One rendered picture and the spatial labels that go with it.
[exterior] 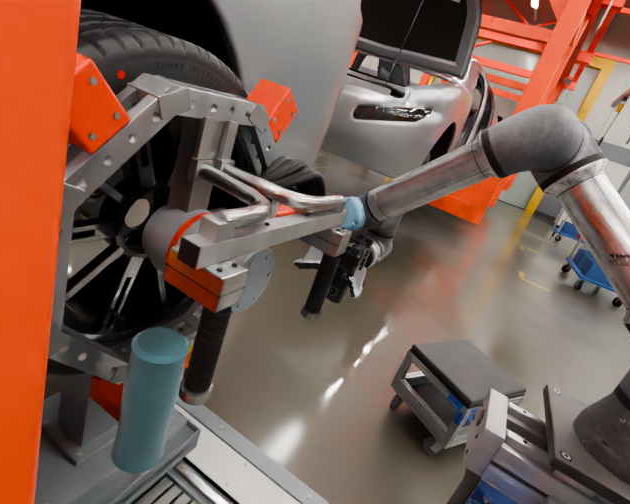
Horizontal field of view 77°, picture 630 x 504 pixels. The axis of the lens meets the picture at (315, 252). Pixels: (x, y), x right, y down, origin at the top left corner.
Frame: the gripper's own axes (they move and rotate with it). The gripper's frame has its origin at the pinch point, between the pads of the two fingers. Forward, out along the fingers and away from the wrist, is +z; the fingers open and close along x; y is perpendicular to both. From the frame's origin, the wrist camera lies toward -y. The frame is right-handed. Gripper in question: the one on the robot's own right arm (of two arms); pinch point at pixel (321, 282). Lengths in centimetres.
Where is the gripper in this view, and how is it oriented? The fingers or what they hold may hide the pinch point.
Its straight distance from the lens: 82.2
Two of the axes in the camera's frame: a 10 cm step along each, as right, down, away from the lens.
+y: 3.1, -8.8, -3.5
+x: 8.3, 4.3, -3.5
